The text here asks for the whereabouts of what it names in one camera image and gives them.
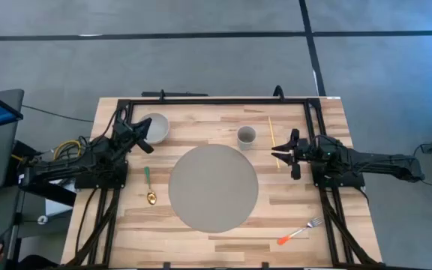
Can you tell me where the thin yellow stick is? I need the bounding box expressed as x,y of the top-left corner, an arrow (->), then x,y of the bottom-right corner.
268,116 -> 281,169

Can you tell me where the yellow cable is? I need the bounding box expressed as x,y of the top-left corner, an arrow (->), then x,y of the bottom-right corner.
11,139 -> 83,162

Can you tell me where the black clamp bar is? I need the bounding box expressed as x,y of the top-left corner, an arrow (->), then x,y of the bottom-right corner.
141,89 -> 209,100

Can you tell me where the thin black floor cable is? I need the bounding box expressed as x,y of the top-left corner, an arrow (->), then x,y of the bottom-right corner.
21,104 -> 95,124

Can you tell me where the large round grey plate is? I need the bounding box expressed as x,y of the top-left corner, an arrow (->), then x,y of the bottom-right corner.
168,144 -> 260,233

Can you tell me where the black aluminium table frame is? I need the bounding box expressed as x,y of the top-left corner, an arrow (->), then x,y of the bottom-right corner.
65,97 -> 380,269

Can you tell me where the white paper sheet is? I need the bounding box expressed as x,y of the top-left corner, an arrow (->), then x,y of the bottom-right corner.
45,178 -> 75,217

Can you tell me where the grey cup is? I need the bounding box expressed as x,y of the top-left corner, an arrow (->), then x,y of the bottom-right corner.
236,125 -> 257,152

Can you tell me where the white round bowl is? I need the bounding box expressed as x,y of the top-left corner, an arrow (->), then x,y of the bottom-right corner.
139,112 -> 171,146

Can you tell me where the black desk support bar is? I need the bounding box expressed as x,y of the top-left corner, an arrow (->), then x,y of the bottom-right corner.
13,179 -> 77,207

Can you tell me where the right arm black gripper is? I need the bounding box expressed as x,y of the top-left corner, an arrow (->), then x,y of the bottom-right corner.
271,129 -> 314,180

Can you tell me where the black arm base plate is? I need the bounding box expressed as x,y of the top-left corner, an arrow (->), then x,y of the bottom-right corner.
311,160 -> 366,188
74,160 -> 129,191

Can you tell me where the gold spoon with green handle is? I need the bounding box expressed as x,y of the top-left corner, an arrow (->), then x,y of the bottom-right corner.
143,166 -> 158,206

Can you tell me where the silver fork with orange handle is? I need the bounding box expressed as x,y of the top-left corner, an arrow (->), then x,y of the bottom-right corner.
277,216 -> 325,246

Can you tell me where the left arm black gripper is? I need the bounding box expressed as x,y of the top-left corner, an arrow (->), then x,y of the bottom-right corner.
111,117 -> 155,155

